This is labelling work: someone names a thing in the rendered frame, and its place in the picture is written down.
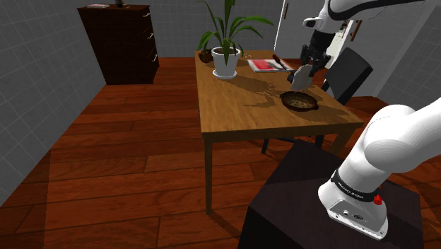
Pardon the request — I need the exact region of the grey kitchen tool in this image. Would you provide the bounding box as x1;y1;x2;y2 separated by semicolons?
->
287;64;314;91

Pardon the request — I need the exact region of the dark brown brush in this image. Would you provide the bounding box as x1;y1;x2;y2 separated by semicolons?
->
271;53;289;72

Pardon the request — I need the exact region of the black chair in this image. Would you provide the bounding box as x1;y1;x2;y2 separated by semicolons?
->
260;47;375;156

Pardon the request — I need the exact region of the red and white book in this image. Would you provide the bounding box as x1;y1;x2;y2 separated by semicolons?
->
247;58;295;74

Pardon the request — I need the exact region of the brown woven basket bowl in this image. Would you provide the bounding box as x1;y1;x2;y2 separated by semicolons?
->
279;90;320;112

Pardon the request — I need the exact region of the green plant in white pot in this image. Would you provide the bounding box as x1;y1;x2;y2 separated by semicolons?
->
196;0;275;81

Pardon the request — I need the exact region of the wooden table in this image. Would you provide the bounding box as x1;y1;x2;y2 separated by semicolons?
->
194;49;365;216

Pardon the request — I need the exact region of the small dark brown bowl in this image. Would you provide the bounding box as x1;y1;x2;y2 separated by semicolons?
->
197;48;215;64

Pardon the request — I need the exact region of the dark robot stand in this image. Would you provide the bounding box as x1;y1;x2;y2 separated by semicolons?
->
237;139;425;249

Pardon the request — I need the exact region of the dark brown chest of drawers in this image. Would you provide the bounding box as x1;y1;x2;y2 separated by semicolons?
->
76;0;160;86

